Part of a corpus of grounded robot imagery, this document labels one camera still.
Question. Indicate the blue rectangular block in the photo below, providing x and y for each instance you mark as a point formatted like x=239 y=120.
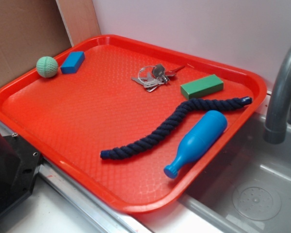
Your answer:
x=73 y=62

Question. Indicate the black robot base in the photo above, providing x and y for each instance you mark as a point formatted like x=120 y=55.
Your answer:
x=19 y=165

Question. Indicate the green rectangular block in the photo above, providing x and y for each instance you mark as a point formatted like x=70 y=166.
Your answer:
x=202 y=87

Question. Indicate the red plastic tray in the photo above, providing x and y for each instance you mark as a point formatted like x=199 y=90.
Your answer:
x=71 y=118

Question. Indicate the bunch of metal keys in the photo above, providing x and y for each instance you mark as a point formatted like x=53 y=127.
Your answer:
x=152 y=77

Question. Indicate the blue plastic bottle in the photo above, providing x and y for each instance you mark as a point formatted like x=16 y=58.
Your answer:
x=197 y=141

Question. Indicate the green textured ball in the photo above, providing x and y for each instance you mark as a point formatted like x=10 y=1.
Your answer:
x=47 y=67

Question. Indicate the grey sink faucet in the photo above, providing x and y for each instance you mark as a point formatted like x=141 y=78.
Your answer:
x=279 y=109

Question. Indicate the grey toy sink basin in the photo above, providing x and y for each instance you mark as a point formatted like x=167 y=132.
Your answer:
x=245 y=189

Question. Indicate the brown cardboard panel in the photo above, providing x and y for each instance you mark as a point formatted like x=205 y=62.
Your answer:
x=30 y=29

